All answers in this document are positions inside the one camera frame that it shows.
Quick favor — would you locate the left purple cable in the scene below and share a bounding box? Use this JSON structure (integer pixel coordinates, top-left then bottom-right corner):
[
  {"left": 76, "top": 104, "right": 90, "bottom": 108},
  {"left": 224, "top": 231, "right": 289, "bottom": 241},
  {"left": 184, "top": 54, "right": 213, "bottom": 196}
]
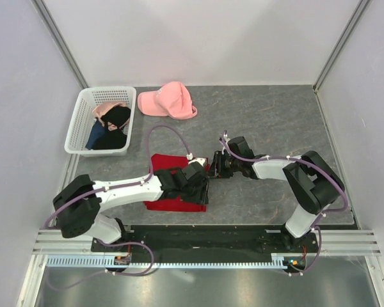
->
[{"left": 44, "top": 125, "right": 193, "bottom": 290}]

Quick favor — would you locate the black cloth in basket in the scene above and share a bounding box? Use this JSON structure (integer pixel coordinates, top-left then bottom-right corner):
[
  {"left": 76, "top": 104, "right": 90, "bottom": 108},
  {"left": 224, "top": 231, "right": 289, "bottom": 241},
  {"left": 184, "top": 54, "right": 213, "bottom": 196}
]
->
[{"left": 92, "top": 107, "right": 131, "bottom": 150}]

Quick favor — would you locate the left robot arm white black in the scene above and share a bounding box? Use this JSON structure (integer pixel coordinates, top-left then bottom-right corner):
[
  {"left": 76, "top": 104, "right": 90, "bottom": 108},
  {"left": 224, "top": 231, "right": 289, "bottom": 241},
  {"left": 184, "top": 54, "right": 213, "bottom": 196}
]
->
[{"left": 53, "top": 158, "right": 209, "bottom": 251}]

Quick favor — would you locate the white plastic basket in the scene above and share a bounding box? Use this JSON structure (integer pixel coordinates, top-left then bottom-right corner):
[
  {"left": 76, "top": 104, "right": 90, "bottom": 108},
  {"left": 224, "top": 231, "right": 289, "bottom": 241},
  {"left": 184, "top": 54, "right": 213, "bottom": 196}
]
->
[{"left": 64, "top": 86, "right": 138, "bottom": 157}]

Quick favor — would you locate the red cloth napkin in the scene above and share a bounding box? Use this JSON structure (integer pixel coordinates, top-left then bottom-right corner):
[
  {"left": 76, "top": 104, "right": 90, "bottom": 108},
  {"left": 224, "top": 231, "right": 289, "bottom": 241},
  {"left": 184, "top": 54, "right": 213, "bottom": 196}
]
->
[{"left": 144, "top": 153, "right": 209, "bottom": 212}]

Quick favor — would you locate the pink cloth in basket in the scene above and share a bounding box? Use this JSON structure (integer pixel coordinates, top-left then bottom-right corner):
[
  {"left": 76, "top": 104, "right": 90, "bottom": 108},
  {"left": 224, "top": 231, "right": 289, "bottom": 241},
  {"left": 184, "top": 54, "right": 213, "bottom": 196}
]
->
[{"left": 92, "top": 101, "right": 126, "bottom": 119}]

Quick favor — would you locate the pink baseball cap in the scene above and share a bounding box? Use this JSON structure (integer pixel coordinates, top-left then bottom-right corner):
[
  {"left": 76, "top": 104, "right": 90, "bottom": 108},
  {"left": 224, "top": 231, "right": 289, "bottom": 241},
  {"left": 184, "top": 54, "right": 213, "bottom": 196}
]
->
[{"left": 137, "top": 81, "right": 198, "bottom": 120}]

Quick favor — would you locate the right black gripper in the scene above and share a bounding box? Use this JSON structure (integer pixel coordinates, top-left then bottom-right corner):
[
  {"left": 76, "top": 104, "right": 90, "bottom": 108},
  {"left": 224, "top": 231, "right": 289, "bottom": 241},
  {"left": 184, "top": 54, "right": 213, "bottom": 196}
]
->
[{"left": 208, "top": 150, "right": 241, "bottom": 178}]

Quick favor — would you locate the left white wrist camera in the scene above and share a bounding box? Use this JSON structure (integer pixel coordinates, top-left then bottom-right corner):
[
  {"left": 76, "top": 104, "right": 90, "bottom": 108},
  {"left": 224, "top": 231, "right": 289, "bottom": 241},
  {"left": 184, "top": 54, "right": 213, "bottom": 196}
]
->
[{"left": 186, "top": 153, "right": 207, "bottom": 167}]

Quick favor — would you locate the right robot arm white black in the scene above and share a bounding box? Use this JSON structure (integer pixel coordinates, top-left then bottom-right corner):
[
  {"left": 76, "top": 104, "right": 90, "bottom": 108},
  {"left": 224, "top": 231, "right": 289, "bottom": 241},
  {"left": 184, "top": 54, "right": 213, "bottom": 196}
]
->
[{"left": 209, "top": 132, "right": 348, "bottom": 252}]

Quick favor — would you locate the navy blue cloth in basket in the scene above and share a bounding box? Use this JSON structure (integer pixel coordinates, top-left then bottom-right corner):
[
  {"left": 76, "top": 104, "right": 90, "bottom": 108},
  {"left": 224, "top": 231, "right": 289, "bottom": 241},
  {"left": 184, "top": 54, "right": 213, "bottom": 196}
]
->
[{"left": 85, "top": 121, "right": 105, "bottom": 150}]

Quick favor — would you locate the light blue cable duct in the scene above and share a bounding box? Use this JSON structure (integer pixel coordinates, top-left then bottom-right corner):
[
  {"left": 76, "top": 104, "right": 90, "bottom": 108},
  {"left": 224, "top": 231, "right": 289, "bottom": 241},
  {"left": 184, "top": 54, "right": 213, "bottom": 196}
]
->
[{"left": 47, "top": 255, "right": 287, "bottom": 269}]

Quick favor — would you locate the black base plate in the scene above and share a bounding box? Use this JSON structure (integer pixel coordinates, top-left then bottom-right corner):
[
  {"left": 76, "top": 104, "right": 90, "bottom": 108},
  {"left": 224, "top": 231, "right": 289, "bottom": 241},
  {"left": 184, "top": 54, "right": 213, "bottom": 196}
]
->
[{"left": 91, "top": 225, "right": 318, "bottom": 262}]

